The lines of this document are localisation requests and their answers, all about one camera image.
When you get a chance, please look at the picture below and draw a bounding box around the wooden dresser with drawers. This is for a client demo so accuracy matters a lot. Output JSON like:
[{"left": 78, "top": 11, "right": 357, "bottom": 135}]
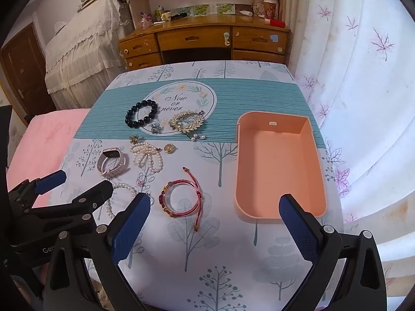
[{"left": 118, "top": 13, "right": 291, "bottom": 72}]

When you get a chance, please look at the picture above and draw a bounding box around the white leaf print curtain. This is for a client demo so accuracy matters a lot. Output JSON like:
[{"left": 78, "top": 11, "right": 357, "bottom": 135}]
[{"left": 285, "top": 0, "right": 415, "bottom": 299}]

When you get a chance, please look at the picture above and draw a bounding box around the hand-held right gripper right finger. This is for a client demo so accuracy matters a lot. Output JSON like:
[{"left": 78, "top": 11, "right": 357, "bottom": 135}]
[{"left": 279, "top": 194, "right": 388, "bottom": 311}]

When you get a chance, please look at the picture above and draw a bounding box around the gold leaf brooch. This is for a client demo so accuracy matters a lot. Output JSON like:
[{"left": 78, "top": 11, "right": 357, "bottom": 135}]
[{"left": 169, "top": 110, "right": 205, "bottom": 135}]

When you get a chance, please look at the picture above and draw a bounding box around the tree print tablecloth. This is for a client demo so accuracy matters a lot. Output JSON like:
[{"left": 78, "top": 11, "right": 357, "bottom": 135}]
[{"left": 42, "top": 60, "right": 344, "bottom": 311}]

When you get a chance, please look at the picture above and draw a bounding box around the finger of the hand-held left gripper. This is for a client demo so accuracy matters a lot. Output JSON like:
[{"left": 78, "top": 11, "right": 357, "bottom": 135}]
[
  {"left": 7, "top": 169, "right": 67, "bottom": 208},
  {"left": 12, "top": 180, "right": 114, "bottom": 234}
]

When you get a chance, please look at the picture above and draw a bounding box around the brown wooden door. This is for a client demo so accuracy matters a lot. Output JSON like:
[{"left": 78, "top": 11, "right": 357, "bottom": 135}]
[{"left": 0, "top": 22, "right": 57, "bottom": 127}]

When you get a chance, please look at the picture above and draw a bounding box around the black bead bracelet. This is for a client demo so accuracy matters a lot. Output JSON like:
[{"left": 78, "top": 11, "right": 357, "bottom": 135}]
[{"left": 125, "top": 100, "right": 160, "bottom": 128}]

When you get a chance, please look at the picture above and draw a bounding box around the pink smartwatch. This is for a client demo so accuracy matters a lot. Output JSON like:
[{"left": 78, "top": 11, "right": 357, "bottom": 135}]
[{"left": 98, "top": 148, "right": 130, "bottom": 178}]

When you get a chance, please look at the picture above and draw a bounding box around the floral paper cup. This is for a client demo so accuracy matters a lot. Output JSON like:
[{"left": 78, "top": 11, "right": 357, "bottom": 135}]
[{"left": 262, "top": 0, "right": 279, "bottom": 20}]

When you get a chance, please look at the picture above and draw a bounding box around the white lace furniture cover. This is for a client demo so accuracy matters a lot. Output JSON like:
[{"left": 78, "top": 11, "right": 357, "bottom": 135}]
[{"left": 44, "top": 0, "right": 133, "bottom": 111}]

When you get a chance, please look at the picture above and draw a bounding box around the red cord bracelet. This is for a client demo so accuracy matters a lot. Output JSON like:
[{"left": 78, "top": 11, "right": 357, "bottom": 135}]
[{"left": 158, "top": 166, "right": 202, "bottom": 232}]

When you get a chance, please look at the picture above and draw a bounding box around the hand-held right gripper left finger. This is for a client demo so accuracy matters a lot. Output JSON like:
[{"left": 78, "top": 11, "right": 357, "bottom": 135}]
[{"left": 42, "top": 193, "right": 151, "bottom": 311}]

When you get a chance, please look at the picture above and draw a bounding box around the white pearl bow necklace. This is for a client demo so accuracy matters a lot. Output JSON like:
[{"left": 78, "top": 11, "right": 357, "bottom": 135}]
[{"left": 130, "top": 142, "right": 163, "bottom": 173}]

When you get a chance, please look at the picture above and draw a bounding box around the pink blanket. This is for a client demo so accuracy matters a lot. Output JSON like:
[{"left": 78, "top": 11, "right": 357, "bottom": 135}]
[{"left": 6, "top": 108, "right": 94, "bottom": 208}]

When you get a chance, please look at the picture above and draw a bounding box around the orange cardboard box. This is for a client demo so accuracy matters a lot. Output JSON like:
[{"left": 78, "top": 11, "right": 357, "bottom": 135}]
[{"left": 234, "top": 111, "right": 327, "bottom": 224}]

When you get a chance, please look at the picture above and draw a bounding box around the white pearl bracelet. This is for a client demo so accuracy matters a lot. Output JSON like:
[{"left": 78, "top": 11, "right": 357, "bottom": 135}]
[{"left": 104, "top": 182, "right": 137, "bottom": 219}]

